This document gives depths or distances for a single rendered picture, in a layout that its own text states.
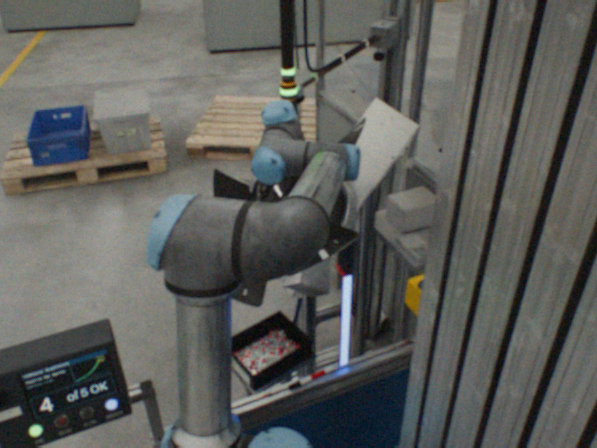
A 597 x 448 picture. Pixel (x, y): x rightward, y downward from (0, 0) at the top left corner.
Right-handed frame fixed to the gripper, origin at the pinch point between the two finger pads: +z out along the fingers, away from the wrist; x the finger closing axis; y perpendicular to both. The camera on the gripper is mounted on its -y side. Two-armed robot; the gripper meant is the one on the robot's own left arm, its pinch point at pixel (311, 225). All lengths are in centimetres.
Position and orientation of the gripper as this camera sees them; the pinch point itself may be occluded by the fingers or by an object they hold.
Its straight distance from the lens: 141.3
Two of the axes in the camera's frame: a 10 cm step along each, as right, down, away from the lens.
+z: 3.0, 7.1, 6.4
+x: -3.8, -5.3, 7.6
